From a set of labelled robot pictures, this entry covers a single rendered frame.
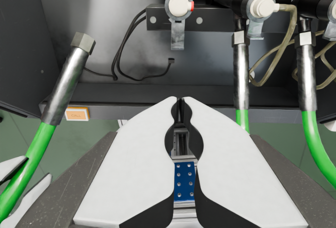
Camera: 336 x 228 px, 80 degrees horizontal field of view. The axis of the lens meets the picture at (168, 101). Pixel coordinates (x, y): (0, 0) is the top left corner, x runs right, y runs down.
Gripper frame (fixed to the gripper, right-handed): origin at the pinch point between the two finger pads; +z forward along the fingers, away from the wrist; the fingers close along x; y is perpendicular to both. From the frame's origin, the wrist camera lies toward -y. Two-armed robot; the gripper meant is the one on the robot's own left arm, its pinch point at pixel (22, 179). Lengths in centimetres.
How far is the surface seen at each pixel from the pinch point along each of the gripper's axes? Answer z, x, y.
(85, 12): 28.2, -20.4, 23.2
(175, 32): 19.1, 2.0, -3.4
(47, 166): -30, -33, 203
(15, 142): -27, -65, 190
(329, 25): 27.8, 14.0, -8.7
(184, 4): 19.6, 1.4, -6.5
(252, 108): 31.8, 23.7, 16.3
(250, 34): 23.2, 8.3, -5.7
